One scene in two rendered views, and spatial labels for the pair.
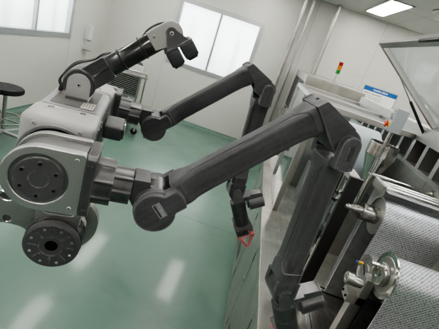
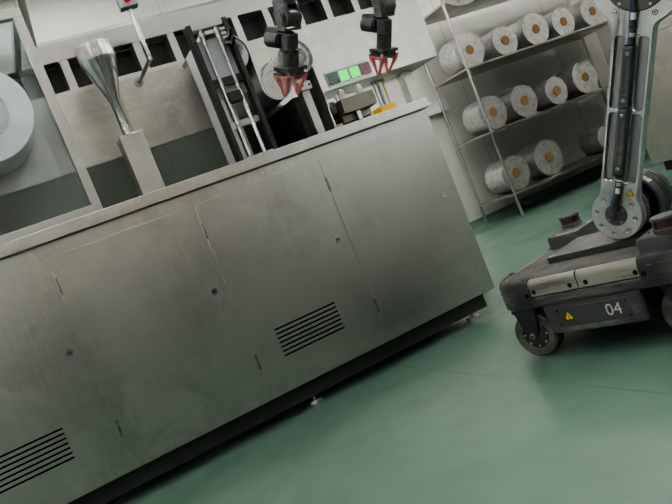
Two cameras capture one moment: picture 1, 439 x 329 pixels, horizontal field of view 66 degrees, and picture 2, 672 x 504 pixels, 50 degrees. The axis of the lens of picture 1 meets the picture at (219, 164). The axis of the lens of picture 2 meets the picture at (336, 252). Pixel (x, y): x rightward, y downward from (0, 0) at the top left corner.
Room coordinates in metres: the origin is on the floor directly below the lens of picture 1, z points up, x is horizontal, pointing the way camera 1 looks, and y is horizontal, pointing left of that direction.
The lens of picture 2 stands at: (2.31, 2.02, 0.64)
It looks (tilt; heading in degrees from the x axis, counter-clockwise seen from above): 3 degrees down; 245
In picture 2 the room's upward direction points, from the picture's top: 22 degrees counter-clockwise
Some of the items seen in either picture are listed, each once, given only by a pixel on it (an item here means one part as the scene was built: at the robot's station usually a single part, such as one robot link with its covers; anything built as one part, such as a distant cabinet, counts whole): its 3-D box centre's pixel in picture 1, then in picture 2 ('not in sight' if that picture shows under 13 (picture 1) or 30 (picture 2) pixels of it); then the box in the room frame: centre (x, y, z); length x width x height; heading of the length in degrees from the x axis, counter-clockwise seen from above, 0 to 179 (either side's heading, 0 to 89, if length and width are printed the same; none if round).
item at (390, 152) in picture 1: (382, 149); (95, 53); (1.65, -0.72, 1.50); 0.14 x 0.14 x 0.06
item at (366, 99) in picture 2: not in sight; (339, 114); (0.75, -0.75, 1.00); 0.40 x 0.16 x 0.06; 89
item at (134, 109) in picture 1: (127, 111); not in sight; (1.04, 0.33, 1.45); 0.09 x 0.08 x 0.12; 17
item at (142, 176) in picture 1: (147, 197); not in sight; (0.59, 0.11, 1.43); 0.10 x 0.05 x 0.09; 107
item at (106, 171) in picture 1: (109, 181); not in sight; (0.56, 0.18, 1.45); 0.09 x 0.08 x 0.12; 17
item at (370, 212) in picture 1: (368, 213); not in sight; (1.18, -0.58, 1.33); 0.06 x 0.06 x 0.06; 89
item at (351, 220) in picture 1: (353, 205); (127, 132); (1.65, -0.72, 1.18); 0.14 x 0.14 x 0.57
